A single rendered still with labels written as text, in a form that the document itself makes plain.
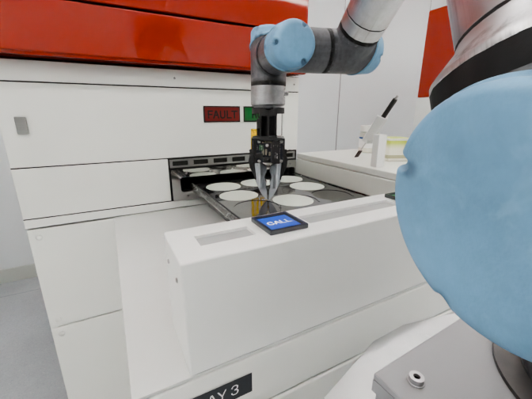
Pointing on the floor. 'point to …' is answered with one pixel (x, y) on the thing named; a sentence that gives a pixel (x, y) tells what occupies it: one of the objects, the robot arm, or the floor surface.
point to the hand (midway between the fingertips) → (267, 193)
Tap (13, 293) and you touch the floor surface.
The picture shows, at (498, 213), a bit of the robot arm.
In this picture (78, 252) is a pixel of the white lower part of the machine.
